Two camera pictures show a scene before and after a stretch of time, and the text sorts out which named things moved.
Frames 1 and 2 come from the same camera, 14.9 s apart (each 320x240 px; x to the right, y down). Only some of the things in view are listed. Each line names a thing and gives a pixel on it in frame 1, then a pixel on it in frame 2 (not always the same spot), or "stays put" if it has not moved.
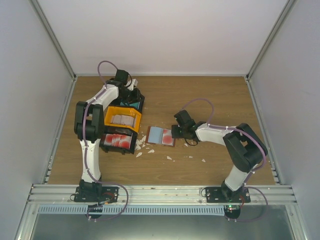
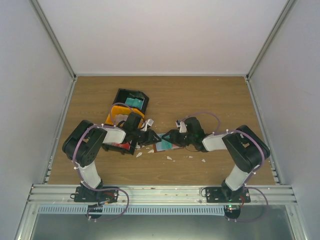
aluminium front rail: [52, 195] stays put
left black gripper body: [129, 96] to [144, 140]
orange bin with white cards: [128, 118] stays put
